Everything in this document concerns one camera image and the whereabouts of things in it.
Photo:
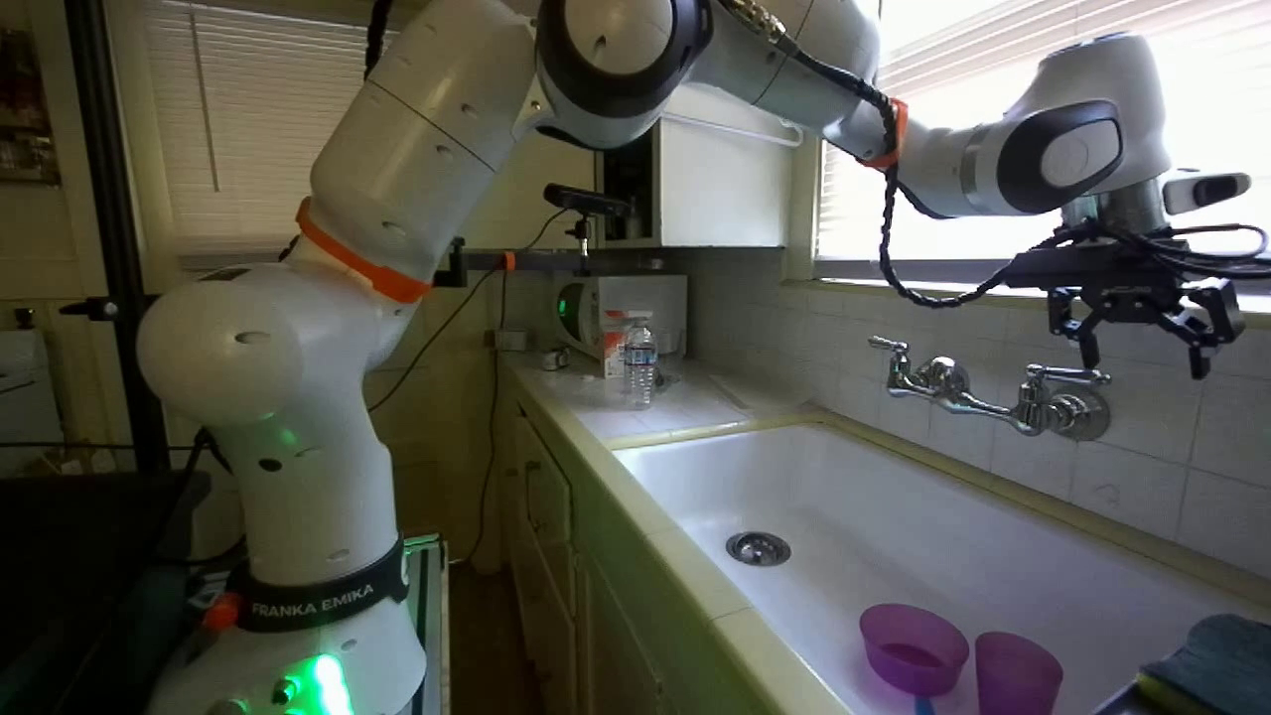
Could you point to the cream lower kitchen cabinets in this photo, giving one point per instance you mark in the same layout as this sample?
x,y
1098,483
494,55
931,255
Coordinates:
x,y
543,531

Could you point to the white red-labelled container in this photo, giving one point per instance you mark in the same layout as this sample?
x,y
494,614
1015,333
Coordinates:
x,y
610,347

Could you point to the purple plastic bowl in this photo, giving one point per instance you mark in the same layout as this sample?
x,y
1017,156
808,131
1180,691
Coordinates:
x,y
916,649

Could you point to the clear plastic water bottle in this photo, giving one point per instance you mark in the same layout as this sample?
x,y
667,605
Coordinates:
x,y
642,369

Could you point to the white appliance with green light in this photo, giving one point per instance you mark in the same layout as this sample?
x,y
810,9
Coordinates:
x,y
657,304

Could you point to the narrow white window blind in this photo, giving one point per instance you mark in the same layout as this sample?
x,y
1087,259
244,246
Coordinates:
x,y
225,131

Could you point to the framed wall picture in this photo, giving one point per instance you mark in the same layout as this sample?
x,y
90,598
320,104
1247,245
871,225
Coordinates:
x,y
26,104

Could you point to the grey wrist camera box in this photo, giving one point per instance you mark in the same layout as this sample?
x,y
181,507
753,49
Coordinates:
x,y
1210,190

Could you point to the metal sink drain strainer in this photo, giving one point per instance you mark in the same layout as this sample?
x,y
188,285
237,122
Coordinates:
x,y
761,548

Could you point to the black stand pole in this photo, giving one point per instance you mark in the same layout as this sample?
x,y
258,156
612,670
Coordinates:
x,y
114,200

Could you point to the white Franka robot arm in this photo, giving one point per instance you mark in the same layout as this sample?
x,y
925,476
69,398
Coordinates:
x,y
399,131

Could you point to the white sink basin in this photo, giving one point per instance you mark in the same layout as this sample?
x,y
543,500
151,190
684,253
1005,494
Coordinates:
x,y
925,531

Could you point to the robot mount platform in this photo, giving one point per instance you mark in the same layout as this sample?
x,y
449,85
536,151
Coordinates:
x,y
430,622

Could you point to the chrome wall-mounted tap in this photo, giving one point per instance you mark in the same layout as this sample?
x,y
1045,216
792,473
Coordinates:
x,y
1054,402

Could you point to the grey dish drying mat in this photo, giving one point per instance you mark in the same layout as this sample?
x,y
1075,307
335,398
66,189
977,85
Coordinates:
x,y
1223,661

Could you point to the purple plastic cup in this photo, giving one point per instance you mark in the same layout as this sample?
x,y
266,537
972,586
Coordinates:
x,y
1017,678

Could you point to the white wall cabinet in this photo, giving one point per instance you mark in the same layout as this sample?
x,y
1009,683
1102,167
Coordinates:
x,y
729,184

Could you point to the black camera on stand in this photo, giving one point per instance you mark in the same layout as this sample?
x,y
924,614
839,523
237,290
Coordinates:
x,y
583,200

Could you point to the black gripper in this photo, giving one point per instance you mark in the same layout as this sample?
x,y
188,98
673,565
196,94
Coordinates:
x,y
1136,285

